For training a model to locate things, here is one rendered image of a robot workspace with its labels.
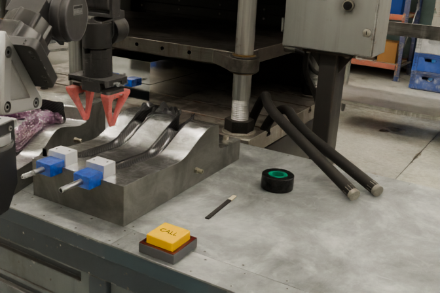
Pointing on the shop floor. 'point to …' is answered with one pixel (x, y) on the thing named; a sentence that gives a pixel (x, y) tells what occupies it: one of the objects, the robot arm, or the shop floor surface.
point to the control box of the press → (336, 24)
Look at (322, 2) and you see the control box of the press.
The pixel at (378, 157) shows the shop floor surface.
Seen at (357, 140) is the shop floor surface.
